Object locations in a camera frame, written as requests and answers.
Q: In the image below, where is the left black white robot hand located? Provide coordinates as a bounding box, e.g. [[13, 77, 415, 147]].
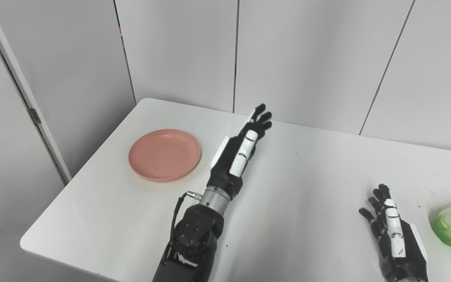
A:
[[207, 103, 273, 200]]

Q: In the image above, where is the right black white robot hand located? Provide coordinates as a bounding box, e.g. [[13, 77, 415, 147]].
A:
[[359, 183, 429, 282]]

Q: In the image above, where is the pink round plate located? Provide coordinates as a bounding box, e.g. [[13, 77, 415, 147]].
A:
[[128, 129, 202, 183]]

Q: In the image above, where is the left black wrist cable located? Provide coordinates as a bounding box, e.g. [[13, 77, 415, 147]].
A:
[[170, 191, 203, 253]]

